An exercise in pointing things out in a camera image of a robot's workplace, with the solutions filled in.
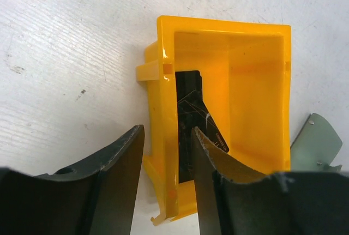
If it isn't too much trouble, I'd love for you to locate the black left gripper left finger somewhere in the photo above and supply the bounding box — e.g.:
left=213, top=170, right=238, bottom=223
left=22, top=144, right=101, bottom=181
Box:
left=1, top=125, right=145, bottom=234

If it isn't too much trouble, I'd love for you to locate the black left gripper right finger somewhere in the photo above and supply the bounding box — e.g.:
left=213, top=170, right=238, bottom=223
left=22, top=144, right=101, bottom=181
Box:
left=191, top=128, right=348, bottom=234

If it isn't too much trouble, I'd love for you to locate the black credit card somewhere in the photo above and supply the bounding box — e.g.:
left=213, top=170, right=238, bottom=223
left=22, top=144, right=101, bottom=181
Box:
left=176, top=71, right=229, bottom=183

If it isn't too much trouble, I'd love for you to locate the yellow plastic bin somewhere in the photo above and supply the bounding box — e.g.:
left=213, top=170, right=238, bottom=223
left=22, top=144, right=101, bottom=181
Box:
left=136, top=15, right=291, bottom=226

